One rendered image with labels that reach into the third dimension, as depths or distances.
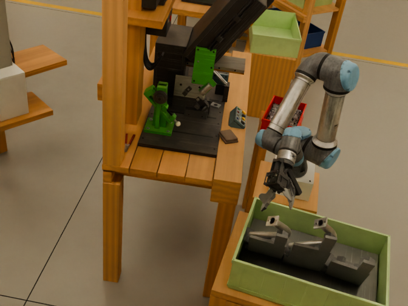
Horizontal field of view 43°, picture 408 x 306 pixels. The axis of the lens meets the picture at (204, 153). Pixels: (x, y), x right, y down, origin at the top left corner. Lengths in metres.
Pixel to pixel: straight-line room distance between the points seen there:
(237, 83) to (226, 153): 0.79
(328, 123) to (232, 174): 0.56
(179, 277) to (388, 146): 2.44
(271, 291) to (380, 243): 0.58
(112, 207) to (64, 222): 0.85
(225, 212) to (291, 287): 0.71
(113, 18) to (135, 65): 0.56
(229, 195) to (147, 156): 0.46
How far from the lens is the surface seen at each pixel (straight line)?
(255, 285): 2.19
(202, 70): 2.97
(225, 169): 2.65
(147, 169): 2.62
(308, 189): 2.60
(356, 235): 2.46
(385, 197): 4.31
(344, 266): 2.15
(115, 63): 2.33
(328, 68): 2.25
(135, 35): 2.68
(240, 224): 2.52
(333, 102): 2.31
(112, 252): 3.06
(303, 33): 5.40
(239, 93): 3.31
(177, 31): 3.20
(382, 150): 4.84
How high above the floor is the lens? 2.51
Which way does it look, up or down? 36 degrees down
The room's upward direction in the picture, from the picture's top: 8 degrees clockwise
